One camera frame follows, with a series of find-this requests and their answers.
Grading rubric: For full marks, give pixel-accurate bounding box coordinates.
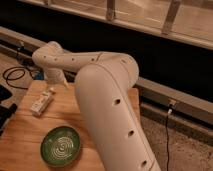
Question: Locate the black cable at right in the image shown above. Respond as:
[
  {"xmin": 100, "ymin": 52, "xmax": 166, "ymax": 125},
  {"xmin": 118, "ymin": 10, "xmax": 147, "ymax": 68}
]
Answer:
[{"xmin": 164, "ymin": 101, "xmax": 175, "ymax": 168}]

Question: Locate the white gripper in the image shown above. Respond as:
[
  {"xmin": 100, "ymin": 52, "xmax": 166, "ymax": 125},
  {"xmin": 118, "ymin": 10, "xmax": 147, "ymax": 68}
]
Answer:
[{"xmin": 44, "ymin": 68, "xmax": 69, "ymax": 89}]

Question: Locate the blue object on floor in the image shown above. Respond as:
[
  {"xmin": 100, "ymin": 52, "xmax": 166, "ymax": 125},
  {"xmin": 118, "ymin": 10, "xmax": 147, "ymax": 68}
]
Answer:
[{"xmin": 34, "ymin": 71, "xmax": 44, "ymax": 80}]

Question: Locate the white bottle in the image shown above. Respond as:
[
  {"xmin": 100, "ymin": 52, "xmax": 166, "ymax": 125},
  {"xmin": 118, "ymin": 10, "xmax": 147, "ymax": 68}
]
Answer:
[{"xmin": 30, "ymin": 88, "xmax": 55, "ymax": 117}]

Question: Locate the black plug on floor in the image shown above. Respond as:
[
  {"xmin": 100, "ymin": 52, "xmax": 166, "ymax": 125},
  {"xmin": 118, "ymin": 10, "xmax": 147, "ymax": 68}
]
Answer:
[{"xmin": 21, "ymin": 59, "xmax": 35, "ymax": 67}]

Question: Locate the black cable loop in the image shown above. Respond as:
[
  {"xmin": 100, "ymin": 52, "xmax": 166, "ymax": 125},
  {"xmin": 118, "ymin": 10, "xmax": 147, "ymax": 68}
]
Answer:
[{"xmin": 2, "ymin": 65, "xmax": 38, "ymax": 90}]

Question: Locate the green ceramic bowl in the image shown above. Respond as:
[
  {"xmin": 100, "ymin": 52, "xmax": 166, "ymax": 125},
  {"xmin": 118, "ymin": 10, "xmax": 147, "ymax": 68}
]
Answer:
[{"xmin": 40, "ymin": 126, "xmax": 81, "ymax": 168}]

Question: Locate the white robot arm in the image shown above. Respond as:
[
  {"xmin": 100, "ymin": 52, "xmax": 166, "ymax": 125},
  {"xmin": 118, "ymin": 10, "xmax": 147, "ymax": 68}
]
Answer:
[{"xmin": 32, "ymin": 41, "xmax": 161, "ymax": 171}]

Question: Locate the metal window frame rail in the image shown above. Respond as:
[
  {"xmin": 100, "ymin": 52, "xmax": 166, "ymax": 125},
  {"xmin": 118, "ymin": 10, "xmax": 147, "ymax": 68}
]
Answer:
[{"xmin": 19, "ymin": 0, "xmax": 213, "ymax": 50}]

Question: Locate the black object at left edge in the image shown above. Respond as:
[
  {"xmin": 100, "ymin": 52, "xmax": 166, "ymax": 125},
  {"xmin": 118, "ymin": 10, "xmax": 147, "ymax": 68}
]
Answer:
[{"xmin": 0, "ymin": 84, "xmax": 18, "ymax": 134}]

